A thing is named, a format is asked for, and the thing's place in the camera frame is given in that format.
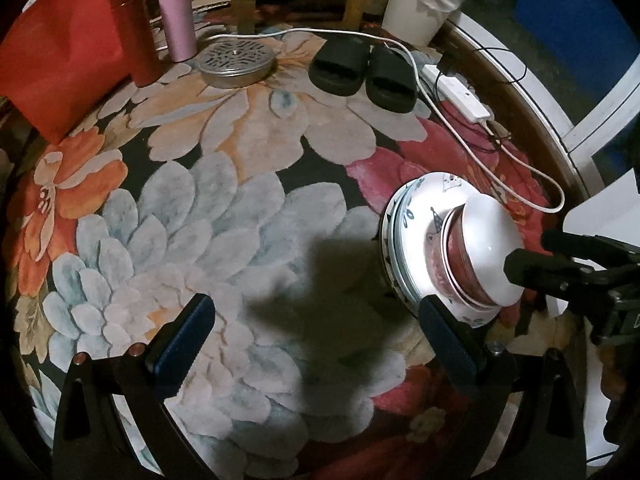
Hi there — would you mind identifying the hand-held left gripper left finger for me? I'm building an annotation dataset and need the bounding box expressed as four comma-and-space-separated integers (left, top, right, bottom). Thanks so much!
52, 292, 217, 480

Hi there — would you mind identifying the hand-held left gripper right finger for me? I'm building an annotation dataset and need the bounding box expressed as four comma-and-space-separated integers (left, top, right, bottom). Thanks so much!
419, 295, 587, 480

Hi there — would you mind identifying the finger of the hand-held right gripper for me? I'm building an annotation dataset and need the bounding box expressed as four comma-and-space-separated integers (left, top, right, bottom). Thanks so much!
504, 248, 614, 311
541, 229, 640, 272

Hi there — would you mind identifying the white plate pale blue rim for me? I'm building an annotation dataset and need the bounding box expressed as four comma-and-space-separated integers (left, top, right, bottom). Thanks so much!
379, 195, 426, 306
391, 180, 481, 323

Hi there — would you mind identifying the white board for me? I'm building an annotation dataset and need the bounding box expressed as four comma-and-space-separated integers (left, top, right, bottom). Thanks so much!
562, 167, 640, 271

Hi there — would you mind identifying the floral rug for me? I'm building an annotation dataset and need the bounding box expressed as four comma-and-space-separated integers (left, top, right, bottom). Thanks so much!
7, 0, 591, 480

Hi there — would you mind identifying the white power strip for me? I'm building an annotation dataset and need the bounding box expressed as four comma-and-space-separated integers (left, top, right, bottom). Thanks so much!
422, 62, 491, 124

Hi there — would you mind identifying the round perforated metal tin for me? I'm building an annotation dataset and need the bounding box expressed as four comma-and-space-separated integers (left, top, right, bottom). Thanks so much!
195, 40, 277, 89

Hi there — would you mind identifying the white bin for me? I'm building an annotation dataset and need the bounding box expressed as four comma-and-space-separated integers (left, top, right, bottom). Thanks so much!
382, 0, 469, 49

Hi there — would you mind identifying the red canister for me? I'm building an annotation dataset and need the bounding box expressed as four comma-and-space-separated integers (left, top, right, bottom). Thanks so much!
109, 0, 164, 89

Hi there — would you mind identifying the red bag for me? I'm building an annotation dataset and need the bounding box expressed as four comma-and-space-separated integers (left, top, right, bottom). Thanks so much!
0, 0, 127, 146

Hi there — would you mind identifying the pink tumbler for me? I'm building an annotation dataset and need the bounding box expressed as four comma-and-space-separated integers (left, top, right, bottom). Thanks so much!
155, 0, 200, 64

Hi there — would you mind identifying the black cable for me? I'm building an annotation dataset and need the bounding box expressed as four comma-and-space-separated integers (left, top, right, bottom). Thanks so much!
437, 42, 531, 156

